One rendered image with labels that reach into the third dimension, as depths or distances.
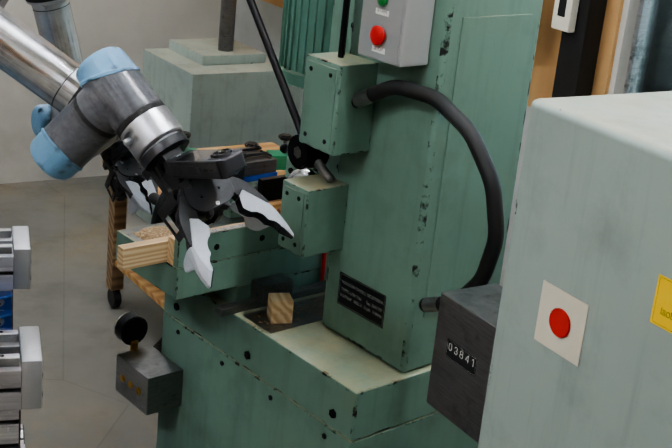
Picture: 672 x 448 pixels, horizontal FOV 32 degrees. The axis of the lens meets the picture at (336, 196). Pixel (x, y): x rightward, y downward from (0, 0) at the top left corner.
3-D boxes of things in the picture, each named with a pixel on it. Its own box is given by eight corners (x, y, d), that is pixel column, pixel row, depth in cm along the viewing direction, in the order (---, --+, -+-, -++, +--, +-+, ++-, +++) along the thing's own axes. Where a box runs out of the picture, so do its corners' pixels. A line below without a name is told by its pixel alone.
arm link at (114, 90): (91, 80, 162) (130, 41, 159) (135, 142, 160) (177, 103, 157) (58, 81, 154) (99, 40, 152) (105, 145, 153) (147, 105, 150)
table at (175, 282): (329, 200, 262) (331, 175, 260) (422, 245, 240) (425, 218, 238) (89, 243, 224) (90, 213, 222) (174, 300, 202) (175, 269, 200)
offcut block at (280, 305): (266, 314, 210) (268, 292, 209) (287, 314, 211) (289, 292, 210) (270, 323, 206) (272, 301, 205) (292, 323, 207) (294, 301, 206)
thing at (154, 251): (359, 219, 234) (361, 200, 233) (365, 222, 232) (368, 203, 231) (116, 266, 199) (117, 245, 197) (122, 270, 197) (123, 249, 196)
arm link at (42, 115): (49, 112, 249) (96, 110, 255) (29, 99, 257) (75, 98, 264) (47, 147, 251) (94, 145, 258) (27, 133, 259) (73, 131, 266)
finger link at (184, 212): (209, 255, 149) (207, 196, 153) (214, 249, 147) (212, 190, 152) (175, 250, 147) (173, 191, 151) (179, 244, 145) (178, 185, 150)
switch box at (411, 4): (384, 51, 185) (396, -50, 180) (428, 65, 178) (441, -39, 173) (355, 53, 181) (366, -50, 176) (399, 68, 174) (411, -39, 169)
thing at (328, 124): (334, 136, 198) (343, 50, 193) (369, 151, 191) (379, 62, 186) (296, 142, 192) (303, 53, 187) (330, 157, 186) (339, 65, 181)
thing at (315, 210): (317, 236, 205) (323, 172, 201) (342, 249, 200) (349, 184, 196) (274, 245, 199) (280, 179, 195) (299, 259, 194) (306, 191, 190)
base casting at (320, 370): (334, 271, 256) (338, 233, 253) (530, 379, 216) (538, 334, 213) (161, 311, 228) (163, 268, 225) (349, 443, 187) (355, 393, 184)
